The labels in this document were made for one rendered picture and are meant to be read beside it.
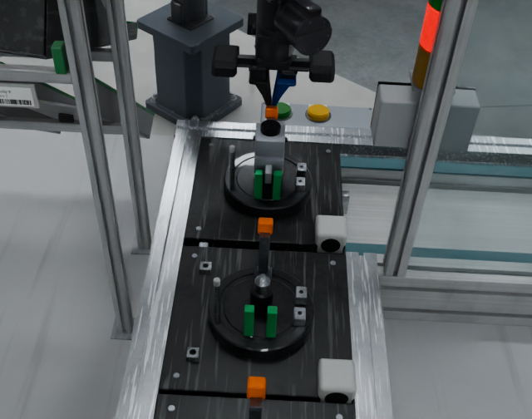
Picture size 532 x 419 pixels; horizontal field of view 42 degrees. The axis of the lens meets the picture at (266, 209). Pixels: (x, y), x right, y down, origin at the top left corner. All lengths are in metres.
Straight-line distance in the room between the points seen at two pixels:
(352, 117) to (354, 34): 2.22
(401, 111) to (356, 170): 0.36
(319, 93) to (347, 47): 1.87
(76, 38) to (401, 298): 0.60
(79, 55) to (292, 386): 0.46
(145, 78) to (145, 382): 0.83
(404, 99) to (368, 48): 2.55
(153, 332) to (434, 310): 0.43
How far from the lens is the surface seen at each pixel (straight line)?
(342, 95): 1.53
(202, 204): 1.09
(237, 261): 1.01
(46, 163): 1.37
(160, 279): 1.01
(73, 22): 0.73
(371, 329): 0.96
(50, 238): 1.23
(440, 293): 1.06
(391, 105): 0.86
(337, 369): 0.88
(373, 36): 3.50
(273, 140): 1.03
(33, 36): 0.81
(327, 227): 1.03
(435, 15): 0.80
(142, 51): 1.67
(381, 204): 1.19
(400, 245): 0.98
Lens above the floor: 1.72
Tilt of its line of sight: 44 degrees down
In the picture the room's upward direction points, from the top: 3 degrees clockwise
